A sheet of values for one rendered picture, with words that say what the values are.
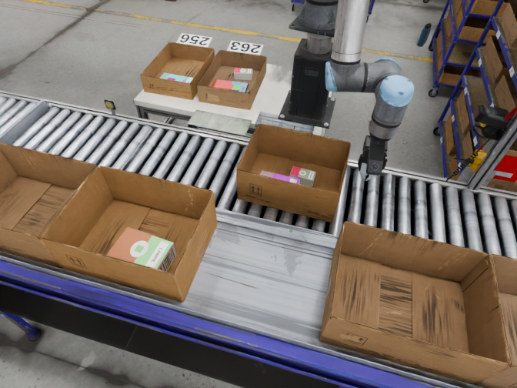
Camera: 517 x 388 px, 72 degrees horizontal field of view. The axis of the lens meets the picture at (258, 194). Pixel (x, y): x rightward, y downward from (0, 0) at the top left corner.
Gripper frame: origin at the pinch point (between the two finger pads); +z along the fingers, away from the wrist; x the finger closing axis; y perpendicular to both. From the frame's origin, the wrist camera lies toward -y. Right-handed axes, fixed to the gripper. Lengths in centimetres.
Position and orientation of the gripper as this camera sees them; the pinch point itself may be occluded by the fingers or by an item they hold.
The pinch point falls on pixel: (365, 178)
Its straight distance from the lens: 131.4
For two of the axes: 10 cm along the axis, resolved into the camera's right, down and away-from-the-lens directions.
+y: 2.4, -7.3, 6.4
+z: -0.2, 6.5, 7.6
